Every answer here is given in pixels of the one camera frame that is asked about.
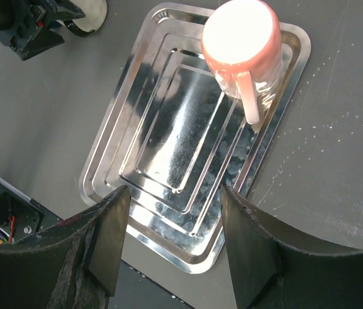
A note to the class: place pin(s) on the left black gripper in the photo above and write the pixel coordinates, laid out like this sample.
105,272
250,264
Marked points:
25,26

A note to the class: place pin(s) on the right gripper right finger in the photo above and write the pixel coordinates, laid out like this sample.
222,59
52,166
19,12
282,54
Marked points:
274,265

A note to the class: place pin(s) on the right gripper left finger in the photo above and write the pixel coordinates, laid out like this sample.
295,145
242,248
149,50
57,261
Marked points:
72,264

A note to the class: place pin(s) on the pink mug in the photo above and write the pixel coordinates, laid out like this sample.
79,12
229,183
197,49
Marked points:
242,46

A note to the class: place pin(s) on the cream white mug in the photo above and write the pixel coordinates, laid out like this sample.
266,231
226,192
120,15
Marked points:
96,13

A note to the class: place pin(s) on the silver metal tray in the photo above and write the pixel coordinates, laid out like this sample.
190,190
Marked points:
174,138

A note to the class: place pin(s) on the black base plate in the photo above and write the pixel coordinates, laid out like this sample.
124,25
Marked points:
20,217

